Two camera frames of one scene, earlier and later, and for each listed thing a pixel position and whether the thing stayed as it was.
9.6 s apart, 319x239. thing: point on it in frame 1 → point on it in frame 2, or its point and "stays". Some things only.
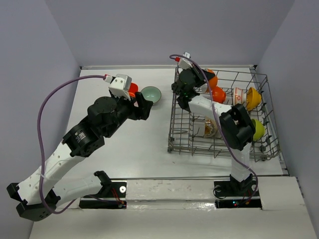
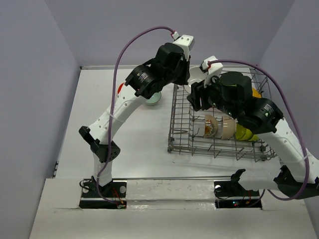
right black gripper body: [198, 76] → [212, 95]
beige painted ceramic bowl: [211, 128] stays
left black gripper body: [126, 109] → [180, 74]
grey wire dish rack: [194, 132] stays
